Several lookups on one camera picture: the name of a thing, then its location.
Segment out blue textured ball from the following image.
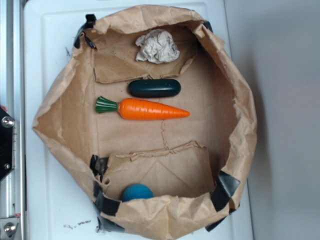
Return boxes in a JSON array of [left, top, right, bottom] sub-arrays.
[[122, 183, 154, 202]]

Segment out orange toy carrot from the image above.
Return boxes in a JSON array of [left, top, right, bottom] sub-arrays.
[[95, 96, 190, 120]]

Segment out crumpled white paper ball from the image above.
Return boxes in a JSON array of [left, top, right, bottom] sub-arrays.
[[135, 29, 180, 64]]

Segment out metal frame rail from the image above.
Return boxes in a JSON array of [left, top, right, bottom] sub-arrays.
[[0, 0, 28, 240]]

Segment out brown paper bag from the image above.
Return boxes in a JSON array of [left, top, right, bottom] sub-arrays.
[[32, 5, 257, 240]]

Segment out black bracket with bolt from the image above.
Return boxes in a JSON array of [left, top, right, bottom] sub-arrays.
[[0, 105, 15, 181]]

